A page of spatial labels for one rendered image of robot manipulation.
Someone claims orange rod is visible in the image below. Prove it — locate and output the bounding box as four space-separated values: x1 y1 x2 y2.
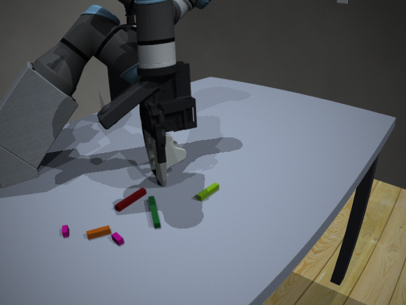
86 225 111 239

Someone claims magenta rod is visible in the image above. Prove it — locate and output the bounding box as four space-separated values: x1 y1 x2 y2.
62 225 69 237
111 232 124 245

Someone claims dark red rod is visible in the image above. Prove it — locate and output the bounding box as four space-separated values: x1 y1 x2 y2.
115 188 147 212

